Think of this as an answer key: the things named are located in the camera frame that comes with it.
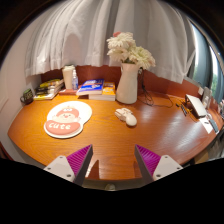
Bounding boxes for blue book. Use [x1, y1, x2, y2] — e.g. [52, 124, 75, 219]
[76, 79, 104, 96]

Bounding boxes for small clear spray bottle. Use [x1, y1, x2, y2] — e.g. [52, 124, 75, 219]
[72, 69, 78, 90]

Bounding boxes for white tissue container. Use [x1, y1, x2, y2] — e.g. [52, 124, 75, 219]
[62, 65, 75, 89]

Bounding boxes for white computer mouse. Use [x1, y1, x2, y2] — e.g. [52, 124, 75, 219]
[115, 108, 137, 127]

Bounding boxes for orange and white book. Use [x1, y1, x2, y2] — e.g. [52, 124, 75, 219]
[89, 82, 116, 101]

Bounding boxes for dark green mug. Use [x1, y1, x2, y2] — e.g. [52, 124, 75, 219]
[20, 89, 33, 105]

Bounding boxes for pink cartoon mouse pad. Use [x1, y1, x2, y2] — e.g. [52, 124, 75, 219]
[44, 101, 92, 139]

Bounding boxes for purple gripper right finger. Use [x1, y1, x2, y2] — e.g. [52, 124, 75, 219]
[134, 145, 182, 184]

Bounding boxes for white artificial flowers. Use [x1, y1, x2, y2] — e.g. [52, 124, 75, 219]
[107, 32, 156, 70]

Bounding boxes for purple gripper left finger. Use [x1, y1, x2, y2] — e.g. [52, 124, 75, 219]
[44, 145, 93, 186]

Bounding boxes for black cable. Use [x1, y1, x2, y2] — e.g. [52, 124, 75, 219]
[137, 68, 175, 109]

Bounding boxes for white sheer curtain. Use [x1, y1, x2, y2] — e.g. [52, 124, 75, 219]
[25, 0, 195, 83]

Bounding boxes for white laptop on stand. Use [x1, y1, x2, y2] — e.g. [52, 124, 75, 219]
[185, 94, 207, 117]

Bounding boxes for white paper sheet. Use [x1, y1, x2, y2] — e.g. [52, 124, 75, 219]
[199, 117, 213, 134]

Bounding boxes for white ceramic vase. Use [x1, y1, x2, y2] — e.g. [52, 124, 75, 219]
[116, 63, 139, 104]

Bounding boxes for stack of dark books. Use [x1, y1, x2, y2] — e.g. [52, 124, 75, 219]
[34, 79, 64, 100]

